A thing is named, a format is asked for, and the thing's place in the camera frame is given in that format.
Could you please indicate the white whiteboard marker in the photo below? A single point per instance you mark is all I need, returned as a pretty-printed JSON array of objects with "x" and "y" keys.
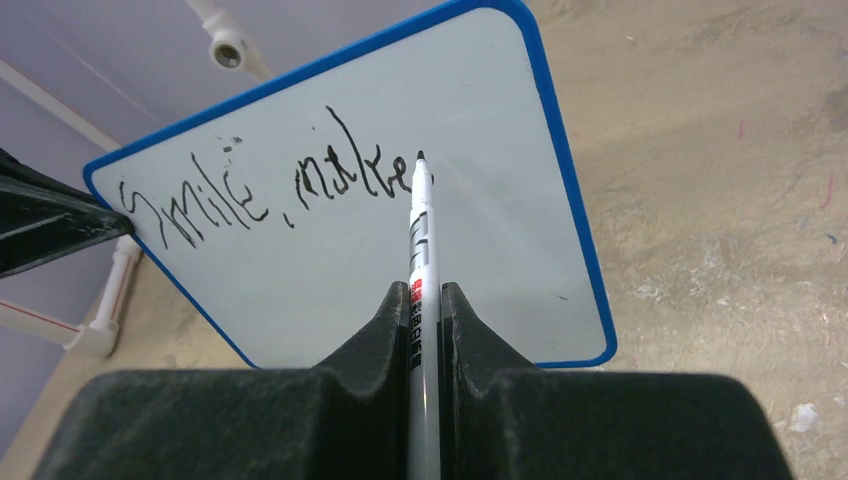
[{"x": 423, "y": 426}]

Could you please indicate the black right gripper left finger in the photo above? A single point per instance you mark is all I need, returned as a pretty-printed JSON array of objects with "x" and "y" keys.
[{"x": 344, "y": 418}]

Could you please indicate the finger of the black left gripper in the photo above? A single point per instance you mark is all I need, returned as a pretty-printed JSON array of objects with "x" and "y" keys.
[{"x": 43, "y": 219}]

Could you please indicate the blue framed whiteboard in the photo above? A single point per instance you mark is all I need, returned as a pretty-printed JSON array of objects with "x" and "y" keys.
[{"x": 282, "y": 214}]

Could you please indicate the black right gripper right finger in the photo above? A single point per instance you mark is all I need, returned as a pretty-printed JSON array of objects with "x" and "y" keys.
[{"x": 509, "y": 419}]

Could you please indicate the white PVC pipe frame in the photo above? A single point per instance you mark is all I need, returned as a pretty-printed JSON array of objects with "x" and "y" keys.
[{"x": 231, "y": 49}]

